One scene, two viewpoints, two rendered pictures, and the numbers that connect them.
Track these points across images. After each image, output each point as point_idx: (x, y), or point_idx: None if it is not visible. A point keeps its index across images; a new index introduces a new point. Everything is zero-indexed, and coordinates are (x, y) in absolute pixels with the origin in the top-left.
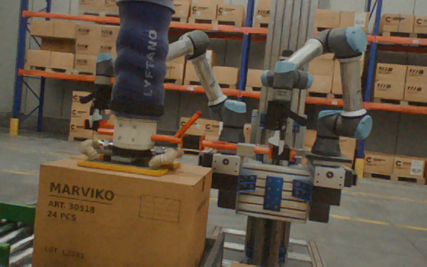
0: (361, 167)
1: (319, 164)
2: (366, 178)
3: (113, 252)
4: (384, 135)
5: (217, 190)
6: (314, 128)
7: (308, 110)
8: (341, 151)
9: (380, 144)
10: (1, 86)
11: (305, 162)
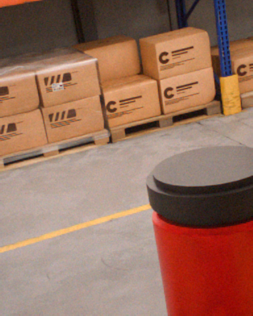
0: (234, 92)
1: None
2: (250, 111)
3: None
4: None
5: (74, 313)
6: (99, 30)
7: None
8: (188, 73)
9: (232, 18)
10: None
11: (126, 122)
